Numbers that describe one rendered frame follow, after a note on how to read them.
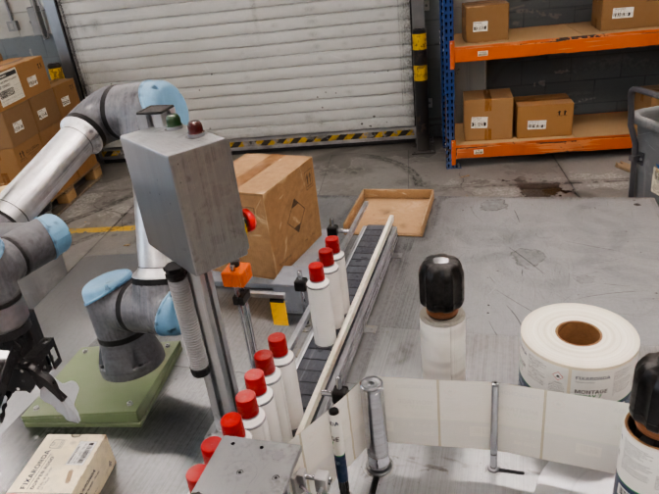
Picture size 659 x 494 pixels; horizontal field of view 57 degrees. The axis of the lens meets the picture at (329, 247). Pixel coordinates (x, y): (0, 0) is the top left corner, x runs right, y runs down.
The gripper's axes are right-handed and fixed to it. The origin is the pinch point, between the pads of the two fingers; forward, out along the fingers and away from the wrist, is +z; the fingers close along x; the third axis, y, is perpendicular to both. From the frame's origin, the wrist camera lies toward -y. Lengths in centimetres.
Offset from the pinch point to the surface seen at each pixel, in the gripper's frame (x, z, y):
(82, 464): -4.9, 9.9, 1.0
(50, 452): 3.0, 9.9, 3.7
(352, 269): -49, 11, 74
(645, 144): -176, 30, 222
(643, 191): -178, 54, 222
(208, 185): -38, -41, 4
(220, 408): -26.3, 11.0, 17.0
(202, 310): -28.1, -13.3, 15.3
